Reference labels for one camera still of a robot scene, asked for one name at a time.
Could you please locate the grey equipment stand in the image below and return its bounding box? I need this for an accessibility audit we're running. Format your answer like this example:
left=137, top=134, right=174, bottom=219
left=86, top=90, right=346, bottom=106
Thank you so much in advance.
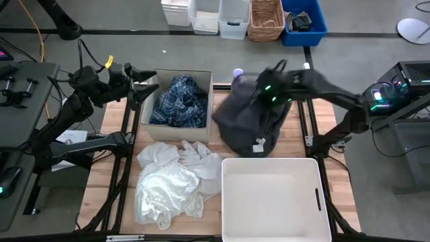
left=372, top=97, right=430, bottom=196

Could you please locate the white lace garment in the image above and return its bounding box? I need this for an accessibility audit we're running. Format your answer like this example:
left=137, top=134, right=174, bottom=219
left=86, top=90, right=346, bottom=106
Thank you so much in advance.
left=134, top=163, right=206, bottom=231

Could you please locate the white textured plastic bin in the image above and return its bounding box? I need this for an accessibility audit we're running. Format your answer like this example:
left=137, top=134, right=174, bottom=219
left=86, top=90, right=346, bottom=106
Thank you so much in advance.
left=220, top=157, right=333, bottom=242

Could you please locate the black device with green light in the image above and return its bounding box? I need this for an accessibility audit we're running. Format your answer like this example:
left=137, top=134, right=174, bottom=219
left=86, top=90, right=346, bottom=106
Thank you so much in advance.
left=0, top=166, right=22, bottom=199

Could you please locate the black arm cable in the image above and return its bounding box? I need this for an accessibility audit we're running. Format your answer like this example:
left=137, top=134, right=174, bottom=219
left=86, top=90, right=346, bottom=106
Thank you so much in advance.
left=76, top=38, right=105, bottom=74

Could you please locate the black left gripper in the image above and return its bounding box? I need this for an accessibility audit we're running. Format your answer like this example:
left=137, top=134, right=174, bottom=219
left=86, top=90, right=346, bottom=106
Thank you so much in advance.
left=97, top=62, right=161, bottom=110

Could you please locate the black clamp tool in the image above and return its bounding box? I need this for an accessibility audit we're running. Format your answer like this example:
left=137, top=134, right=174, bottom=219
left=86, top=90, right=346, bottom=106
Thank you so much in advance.
left=0, top=77, right=38, bottom=109

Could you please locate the black computer case with lights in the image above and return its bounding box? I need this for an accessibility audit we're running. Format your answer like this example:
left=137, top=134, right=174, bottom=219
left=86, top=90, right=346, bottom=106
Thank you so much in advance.
left=362, top=60, right=430, bottom=117

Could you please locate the blue plaid shirt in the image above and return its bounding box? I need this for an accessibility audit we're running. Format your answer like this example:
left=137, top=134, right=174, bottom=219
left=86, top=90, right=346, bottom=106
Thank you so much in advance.
left=148, top=75, right=209, bottom=129

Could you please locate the white paper booklet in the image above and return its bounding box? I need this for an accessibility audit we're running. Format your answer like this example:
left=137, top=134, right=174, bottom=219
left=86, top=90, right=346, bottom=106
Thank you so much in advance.
left=50, top=129, right=89, bottom=172

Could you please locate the clear plastic bin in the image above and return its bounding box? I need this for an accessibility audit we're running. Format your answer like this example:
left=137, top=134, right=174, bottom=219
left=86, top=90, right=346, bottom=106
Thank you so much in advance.
left=187, top=0, right=221, bottom=36

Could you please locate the silver metal bracket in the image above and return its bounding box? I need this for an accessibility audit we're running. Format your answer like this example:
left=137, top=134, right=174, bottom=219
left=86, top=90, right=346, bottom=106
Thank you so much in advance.
left=106, top=235, right=145, bottom=242

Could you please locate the brown wicker basket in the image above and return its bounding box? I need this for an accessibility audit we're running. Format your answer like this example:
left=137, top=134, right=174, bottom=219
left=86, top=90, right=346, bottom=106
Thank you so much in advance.
left=247, top=0, right=286, bottom=43

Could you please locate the smooth off-white garment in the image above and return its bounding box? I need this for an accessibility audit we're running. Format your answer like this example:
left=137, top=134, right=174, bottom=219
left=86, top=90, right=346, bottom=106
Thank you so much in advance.
left=136, top=140, right=223, bottom=202

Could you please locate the small white plastic bin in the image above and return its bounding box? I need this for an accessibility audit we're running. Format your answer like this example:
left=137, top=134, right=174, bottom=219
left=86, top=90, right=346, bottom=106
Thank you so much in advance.
left=161, top=0, right=191, bottom=27

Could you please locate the dark clothes bundle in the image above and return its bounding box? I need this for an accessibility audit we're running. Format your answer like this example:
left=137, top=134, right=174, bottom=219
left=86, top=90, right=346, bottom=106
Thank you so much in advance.
left=285, top=11, right=313, bottom=33

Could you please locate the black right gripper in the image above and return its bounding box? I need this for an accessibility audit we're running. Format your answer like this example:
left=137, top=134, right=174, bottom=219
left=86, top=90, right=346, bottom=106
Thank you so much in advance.
left=257, top=67, right=300, bottom=106

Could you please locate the yellow cable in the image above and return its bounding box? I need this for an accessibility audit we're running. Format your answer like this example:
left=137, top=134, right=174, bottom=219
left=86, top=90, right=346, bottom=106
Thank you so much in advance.
left=17, top=0, right=51, bottom=119

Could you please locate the black stand base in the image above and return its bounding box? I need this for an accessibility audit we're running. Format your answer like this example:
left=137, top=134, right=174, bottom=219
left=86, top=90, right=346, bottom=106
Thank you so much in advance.
left=36, top=0, right=83, bottom=41

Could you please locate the black aluminium table frame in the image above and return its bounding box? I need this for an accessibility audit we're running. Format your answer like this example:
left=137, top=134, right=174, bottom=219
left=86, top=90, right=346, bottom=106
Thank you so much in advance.
left=0, top=82, right=430, bottom=242

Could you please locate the dark grey tray table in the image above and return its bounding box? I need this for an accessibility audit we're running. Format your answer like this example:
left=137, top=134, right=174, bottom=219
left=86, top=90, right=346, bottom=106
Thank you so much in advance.
left=0, top=61, right=61, bottom=151

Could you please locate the dark grey garment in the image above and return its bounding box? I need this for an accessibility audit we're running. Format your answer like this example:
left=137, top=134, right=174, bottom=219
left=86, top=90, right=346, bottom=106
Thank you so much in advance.
left=211, top=79, right=293, bottom=159

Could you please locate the round grey base plate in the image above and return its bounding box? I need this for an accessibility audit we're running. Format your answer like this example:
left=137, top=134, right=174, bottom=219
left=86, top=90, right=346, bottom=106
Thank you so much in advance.
left=396, top=17, right=430, bottom=45

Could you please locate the beige fabric box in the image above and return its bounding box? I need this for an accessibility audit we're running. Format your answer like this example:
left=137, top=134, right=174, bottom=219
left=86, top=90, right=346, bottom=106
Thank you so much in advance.
left=140, top=68, right=214, bottom=144

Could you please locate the blue plastic bin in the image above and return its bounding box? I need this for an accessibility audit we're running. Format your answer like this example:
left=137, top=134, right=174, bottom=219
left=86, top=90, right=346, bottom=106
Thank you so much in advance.
left=281, top=0, right=329, bottom=47

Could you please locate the clear bin with black handle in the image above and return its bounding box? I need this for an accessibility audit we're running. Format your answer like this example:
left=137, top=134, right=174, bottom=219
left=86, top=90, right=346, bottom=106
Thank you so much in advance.
left=218, top=0, right=251, bottom=40

